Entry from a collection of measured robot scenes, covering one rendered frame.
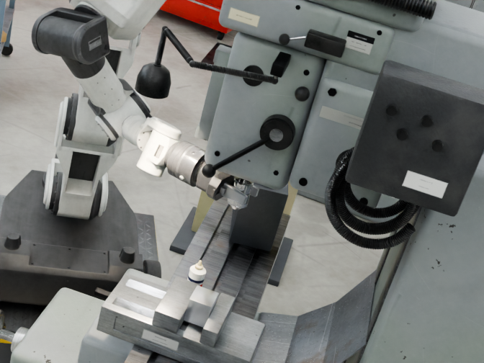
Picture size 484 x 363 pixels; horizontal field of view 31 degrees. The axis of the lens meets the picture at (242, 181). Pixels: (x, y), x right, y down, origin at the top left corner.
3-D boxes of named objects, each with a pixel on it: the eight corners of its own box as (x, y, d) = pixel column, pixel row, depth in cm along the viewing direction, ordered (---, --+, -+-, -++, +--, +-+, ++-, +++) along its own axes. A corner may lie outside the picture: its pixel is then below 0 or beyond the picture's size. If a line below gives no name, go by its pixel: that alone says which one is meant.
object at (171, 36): (162, 33, 174) (163, 27, 174) (168, 34, 175) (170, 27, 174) (189, 68, 161) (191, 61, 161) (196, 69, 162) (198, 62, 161)
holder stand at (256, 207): (228, 242, 239) (245, 180, 230) (232, 203, 259) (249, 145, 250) (270, 252, 240) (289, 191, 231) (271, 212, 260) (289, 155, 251)
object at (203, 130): (194, 137, 191) (215, 49, 181) (198, 130, 194) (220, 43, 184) (211, 142, 190) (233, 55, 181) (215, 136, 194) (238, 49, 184)
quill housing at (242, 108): (197, 170, 184) (233, 29, 169) (220, 134, 203) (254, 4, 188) (283, 198, 183) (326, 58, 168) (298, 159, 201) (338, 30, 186)
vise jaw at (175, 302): (150, 324, 189) (154, 310, 187) (173, 289, 202) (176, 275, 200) (176, 333, 188) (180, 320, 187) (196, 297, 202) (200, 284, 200)
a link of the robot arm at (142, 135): (162, 123, 199) (145, 111, 211) (146, 158, 200) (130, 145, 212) (186, 134, 202) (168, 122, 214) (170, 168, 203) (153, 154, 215)
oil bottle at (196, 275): (181, 298, 212) (190, 261, 207) (185, 289, 215) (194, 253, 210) (196, 303, 211) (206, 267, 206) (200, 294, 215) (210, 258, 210)
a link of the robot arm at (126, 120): (140, 160, 214) (119, 142, 231) (172, 135, 216) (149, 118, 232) (115, 127, 209) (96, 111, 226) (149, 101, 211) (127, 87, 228)
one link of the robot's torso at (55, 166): (44, 185, 297) (50, 152, 291) (102, 193, 302) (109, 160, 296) (41, 217, 280) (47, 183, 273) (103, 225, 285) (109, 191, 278)
